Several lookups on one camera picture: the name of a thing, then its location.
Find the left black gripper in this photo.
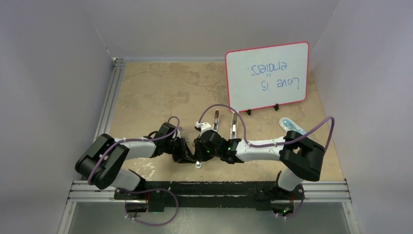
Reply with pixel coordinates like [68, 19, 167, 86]
[164, 136, 194, 163]

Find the pink and white stapler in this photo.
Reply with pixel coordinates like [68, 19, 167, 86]
[212, 109, 220, 131]

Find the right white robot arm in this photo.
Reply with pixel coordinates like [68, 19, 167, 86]
[193, 130, 326, 198]

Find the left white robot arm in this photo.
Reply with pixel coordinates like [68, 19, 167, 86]
[75, 122, 197, 199]

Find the blue patterned oval case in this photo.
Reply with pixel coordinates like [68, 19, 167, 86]
[279, 117, 307, 135]

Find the red-framed whiteboard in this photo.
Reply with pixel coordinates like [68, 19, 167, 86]
[225, 41, 310, 112]

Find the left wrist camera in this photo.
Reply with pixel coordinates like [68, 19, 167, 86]
[173, 127, 183, 138]

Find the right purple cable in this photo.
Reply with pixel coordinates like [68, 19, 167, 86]
[195, 103, 336, 220]

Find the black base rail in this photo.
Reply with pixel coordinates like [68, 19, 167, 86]
[114, 181, 305, 214]

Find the aluminium frame rail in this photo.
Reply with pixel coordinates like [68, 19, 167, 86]
[93, 58, 127, 142]

